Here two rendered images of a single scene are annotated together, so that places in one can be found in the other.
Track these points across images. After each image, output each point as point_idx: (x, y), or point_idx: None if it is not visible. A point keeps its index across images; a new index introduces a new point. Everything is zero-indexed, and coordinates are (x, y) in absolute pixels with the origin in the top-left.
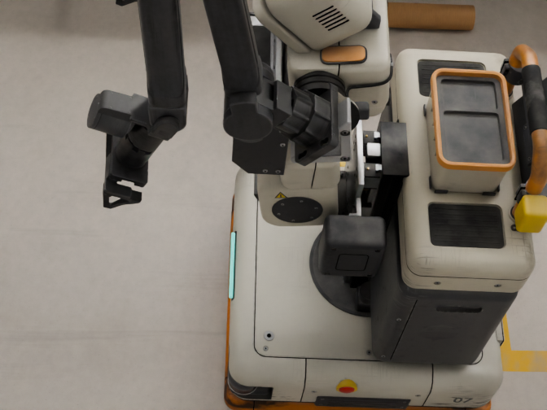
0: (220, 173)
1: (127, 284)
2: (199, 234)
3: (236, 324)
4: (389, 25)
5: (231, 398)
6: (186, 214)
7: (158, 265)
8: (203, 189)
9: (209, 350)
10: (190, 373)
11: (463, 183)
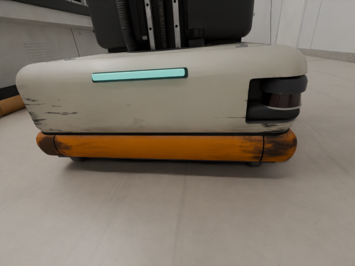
0: (1, 180)
1: None
2: (51, 201)
3: (228, 59)
4: (8, 108)
5: (292, 135)
6: (11, 214)
7: (55, 257)
8: (0, 196)
9: (205, 195)
10: (241, 216)
11: None
